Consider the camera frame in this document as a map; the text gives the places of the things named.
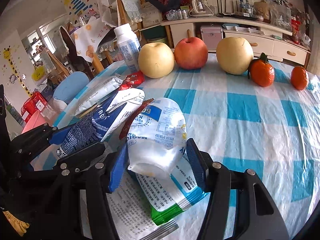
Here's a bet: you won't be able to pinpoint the white electric kettle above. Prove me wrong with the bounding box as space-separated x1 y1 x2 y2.
190 0 214 17

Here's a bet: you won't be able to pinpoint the red gift boxes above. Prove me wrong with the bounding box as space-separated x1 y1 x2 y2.
21 91 48 123

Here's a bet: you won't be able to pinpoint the silver foil snack bag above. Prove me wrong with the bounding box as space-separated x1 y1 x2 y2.
75 75 125 115

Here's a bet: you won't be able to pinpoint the yellow apple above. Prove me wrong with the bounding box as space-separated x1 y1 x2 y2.
138 42 175 79

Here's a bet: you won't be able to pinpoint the crushed white plastic bottle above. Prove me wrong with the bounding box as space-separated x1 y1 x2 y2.
127 98 187 179

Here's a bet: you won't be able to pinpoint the small tangerine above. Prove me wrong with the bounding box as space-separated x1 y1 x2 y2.
290 66 309 90

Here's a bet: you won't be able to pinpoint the wooden dining chair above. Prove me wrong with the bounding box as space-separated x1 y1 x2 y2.
92 0 142 73

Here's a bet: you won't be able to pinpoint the pink trash bin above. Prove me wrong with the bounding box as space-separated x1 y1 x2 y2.
22 110 53 133

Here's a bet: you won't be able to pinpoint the orange-flower table cloth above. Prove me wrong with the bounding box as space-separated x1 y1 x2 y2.
74 16 112 63

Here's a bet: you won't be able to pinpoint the pink storage box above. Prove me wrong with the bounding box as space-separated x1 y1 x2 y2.
200 24 223 50

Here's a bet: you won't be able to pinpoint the blue white milk pouch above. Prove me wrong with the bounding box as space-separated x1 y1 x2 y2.
56 88 145 158

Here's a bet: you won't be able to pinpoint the yellow pear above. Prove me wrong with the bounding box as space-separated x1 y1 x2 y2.
216 37 254 75

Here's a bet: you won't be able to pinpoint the blue round stool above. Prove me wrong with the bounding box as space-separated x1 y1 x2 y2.
53 72 89 104

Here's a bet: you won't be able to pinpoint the white yogurt bottle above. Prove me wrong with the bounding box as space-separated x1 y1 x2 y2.
114 23 141 73

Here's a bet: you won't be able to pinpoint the green waste bucket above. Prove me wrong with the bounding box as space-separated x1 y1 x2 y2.
147 37 168 44

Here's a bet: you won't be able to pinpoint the white printed bag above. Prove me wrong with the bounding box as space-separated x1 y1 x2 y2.
106 172 178 240

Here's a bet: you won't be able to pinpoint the cream TV cabinet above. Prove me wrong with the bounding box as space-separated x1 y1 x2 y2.
159 16 312 69

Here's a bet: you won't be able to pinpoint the red candy wrapper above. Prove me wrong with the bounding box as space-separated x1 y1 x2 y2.
119 71 145 90

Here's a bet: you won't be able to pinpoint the tangerine with leaf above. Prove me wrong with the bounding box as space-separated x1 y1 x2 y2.
247 53 275 87

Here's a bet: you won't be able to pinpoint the person's left hand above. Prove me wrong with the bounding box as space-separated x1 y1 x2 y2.
0 191 10 211

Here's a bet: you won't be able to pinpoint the blue white checked tablecloth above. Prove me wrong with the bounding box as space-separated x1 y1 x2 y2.
30 52 320 240

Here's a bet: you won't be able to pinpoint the green white wet-wipes pack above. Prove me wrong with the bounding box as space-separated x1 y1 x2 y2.
136 154 207 225

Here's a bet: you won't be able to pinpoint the red apple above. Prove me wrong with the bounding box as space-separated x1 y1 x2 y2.
174 37 208 70

